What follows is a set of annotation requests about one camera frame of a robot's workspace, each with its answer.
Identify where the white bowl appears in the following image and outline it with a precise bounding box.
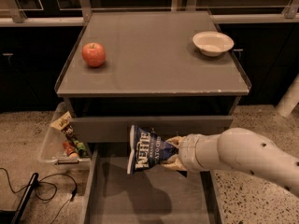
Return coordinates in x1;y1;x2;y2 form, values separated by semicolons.
192;31;235;57

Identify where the black flat device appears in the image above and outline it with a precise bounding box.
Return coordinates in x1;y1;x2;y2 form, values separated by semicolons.
0;173;39;224

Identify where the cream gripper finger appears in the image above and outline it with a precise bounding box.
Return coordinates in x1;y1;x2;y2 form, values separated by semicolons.
164;158;187;171
166;136;184;148

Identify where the open grey middle drawer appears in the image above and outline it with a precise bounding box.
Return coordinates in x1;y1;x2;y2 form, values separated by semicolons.
80;143;224;224

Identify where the green snack packet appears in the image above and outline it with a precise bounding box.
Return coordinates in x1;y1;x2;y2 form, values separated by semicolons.
62;127;88;158

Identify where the red snack packet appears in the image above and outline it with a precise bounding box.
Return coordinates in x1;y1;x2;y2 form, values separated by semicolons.
63;141;78;158

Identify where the tan snack packet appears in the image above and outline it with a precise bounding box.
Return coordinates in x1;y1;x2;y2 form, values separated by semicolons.
50;111;72;131

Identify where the grey drawer cabinet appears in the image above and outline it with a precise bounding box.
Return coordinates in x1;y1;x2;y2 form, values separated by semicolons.
53;10;252;161

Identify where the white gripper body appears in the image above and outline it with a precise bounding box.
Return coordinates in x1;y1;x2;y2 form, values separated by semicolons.
178;134;215;173

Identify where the metal railing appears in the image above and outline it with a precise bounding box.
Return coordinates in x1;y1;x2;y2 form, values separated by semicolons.
0;0;299;24

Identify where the clear plastic bin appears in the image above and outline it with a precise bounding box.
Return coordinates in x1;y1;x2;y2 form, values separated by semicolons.
37;103;91;172

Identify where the blue Kettle chip bag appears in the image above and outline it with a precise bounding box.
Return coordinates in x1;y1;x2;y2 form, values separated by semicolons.
127;125;178;175

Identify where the grey top drawer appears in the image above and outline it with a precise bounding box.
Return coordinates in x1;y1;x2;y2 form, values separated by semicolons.
71;116;233;143

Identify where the red apple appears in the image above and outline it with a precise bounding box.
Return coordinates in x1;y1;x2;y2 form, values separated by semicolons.
81;43;106;67

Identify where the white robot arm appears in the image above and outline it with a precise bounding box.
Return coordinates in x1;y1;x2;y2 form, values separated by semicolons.
164;128;299;196

